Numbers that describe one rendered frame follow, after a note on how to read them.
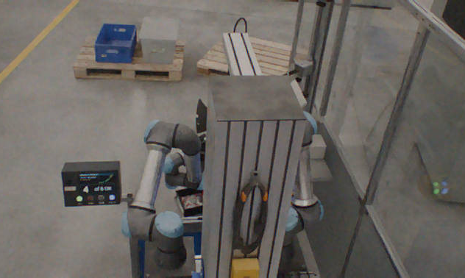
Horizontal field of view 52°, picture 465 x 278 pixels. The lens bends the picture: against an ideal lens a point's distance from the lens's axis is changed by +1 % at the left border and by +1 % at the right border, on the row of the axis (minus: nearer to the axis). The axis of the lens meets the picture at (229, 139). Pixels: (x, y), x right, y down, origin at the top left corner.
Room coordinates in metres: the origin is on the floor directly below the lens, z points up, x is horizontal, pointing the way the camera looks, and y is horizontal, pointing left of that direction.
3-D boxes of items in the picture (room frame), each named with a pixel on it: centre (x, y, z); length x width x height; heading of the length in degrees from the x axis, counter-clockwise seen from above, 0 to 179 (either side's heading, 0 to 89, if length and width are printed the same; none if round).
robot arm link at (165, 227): (1.40, 0.23, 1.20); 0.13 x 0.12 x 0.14; 82
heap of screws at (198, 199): (1.97, 0.16, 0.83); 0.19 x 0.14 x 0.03; 115
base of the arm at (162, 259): (1.40, 0.22, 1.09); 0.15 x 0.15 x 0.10
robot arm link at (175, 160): (1.88, 0.29, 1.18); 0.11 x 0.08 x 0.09; 137
